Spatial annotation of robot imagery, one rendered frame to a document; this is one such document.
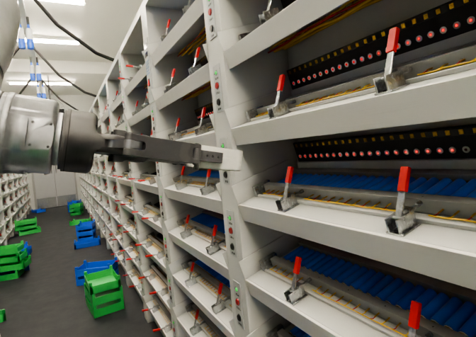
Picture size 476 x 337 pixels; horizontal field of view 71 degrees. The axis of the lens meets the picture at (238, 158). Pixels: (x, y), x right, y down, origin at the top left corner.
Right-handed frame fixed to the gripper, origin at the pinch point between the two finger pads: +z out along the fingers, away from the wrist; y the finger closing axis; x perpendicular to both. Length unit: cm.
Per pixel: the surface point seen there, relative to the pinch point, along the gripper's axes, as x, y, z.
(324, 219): -8.1, 0.0, 21.7
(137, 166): 1, -170, 22
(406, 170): 0.7, 14.8, 22.4
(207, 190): -7, -55, 22
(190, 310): -62, -98, 38
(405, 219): -5.9, 15.4, 21.9
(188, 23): 45, -54, 10
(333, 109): 9.6, 5.5, 16.8
